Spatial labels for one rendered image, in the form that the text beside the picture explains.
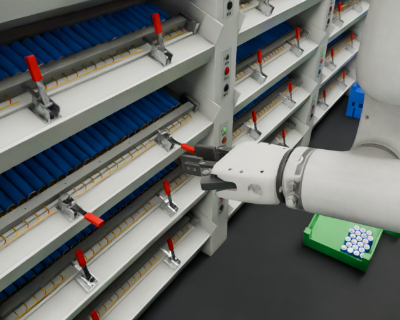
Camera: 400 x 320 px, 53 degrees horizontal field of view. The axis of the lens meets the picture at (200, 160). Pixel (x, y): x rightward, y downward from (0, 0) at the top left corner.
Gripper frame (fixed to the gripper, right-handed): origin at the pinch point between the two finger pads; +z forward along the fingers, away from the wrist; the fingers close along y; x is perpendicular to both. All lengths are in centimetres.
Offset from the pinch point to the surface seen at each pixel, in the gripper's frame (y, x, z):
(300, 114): 100, -37, 28
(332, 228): 61, -58, 1
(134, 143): 6.8, -3.6, 22.4
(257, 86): 54, -8, 20
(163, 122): 16.8, -3.3, 22.8
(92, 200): -7.9, -7.8, 20.5
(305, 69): 100, -18, 25
